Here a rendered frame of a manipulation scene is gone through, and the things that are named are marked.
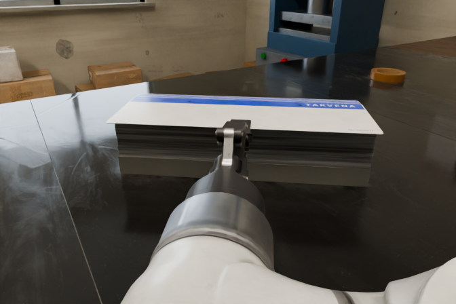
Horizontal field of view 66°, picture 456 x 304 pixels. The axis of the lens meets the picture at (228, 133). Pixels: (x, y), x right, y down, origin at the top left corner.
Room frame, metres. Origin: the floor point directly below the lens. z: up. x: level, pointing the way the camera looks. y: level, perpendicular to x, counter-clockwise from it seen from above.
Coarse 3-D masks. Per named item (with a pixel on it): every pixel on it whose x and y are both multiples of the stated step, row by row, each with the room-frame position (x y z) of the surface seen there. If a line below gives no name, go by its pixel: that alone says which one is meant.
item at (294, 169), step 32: (224, 96) 0.62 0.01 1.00; (128, 128) 0.51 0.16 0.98; (160, 128) 0.50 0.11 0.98; (192, 128) 0.49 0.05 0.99; (128, 160) 0.50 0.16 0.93; (160, 160) 0.50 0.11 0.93; (192, 160) 0.49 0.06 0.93; (256, 160) 0.48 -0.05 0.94; (288, 160) 0.48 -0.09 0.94; (320, 160) 0.47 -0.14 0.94; (352, 160) 0.47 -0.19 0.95
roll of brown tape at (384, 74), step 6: (372, 72) 1.11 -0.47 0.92; (378, 72) 1.10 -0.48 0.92; (384, 72) 1.15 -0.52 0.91; (390, 72) 1.14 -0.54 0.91; (396, 72) 1.13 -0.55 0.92; (402, 72) 1.10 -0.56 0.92; (372, 78) 1.11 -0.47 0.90; (378, 78) 1.08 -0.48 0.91; (384, 78) 1.07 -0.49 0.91; (390, 78) 1.06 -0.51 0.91; (396, 78) 1.06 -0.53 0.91; (402, 78) 1.07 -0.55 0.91
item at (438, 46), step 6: (414, 42) 1.84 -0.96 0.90; (420, 42) 1.84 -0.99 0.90; (426, 42) 1.84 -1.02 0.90; (432, 42) 1.84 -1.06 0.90; (438, 42) 1.84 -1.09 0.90; (444, 42) 1.84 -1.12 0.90; (450, 42) 1.84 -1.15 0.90; (402, 48) 1.66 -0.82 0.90; (408, 48) 1.66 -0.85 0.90; (414, 48) 1.66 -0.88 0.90; (420, 48) 1.66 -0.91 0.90; (426, 48) 1.66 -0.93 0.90; (432, 48) 1.66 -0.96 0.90; (438, 48) 1.66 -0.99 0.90; (444, 48) 1.66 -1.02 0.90; (450, 48) 1.66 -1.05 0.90; (438, 54) 1.52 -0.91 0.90; (444, 54) 1.52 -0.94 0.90; (450, 54) 1.52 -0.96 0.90
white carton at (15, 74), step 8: (0, 48) 2.65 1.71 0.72; (8, 48) 2.65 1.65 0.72; (0, 56) 2.47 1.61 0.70; (8, 56) 2.50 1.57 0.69; (16, 56) 2.52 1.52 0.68; (0, 64) 2.46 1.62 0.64; (8, 64) 2.49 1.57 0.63; (16, 64) 2.51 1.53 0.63; (0, 72) 2.45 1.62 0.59; (8, 72) 2.48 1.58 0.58; (16, 72) 2.51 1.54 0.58; (0, 80) 2.44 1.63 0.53; (8, 80) 2.47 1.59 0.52; (16, 80) 2.50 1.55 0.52
